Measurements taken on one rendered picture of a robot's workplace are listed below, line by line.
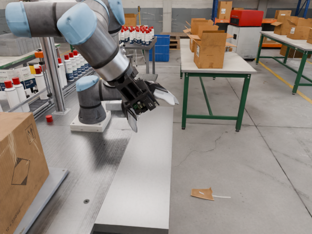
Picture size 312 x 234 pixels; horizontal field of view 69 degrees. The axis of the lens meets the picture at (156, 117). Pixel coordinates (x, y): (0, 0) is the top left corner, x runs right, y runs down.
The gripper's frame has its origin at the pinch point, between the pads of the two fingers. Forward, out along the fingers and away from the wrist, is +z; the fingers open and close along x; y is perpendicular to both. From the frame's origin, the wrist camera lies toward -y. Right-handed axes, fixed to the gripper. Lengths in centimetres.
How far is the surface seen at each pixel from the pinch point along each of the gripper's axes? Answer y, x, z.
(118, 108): -69, -26, 33
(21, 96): -71, -61, -7
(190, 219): -26, -33, 123
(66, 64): -123, -46, 9
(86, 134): -44, -41, 20
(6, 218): 8, -50, -6
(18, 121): -14.0, -36.7, -18.3
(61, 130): -53, -53, 14
